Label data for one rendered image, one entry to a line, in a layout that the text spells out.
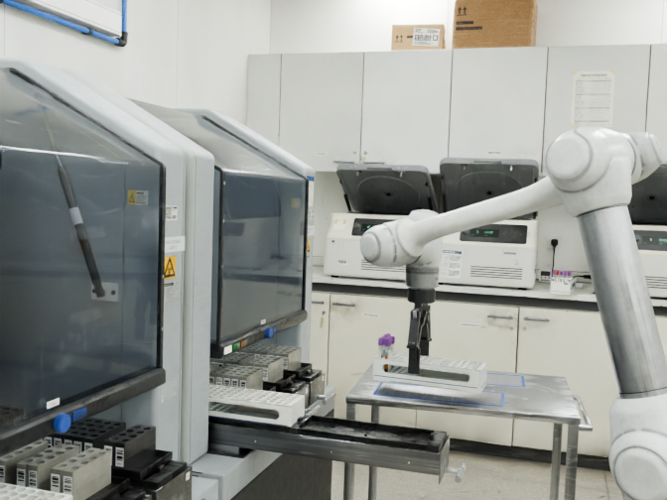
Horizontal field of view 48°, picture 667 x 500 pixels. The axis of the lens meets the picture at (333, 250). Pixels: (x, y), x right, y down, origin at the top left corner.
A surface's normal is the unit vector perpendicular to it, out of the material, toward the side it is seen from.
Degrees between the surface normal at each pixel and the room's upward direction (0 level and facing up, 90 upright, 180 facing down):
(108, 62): 90
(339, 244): 90
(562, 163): 84
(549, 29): 90
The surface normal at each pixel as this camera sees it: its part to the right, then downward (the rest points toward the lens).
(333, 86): -0.29, 0.06
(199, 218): 0.95, 0.05
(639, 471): -0.64, 0.14
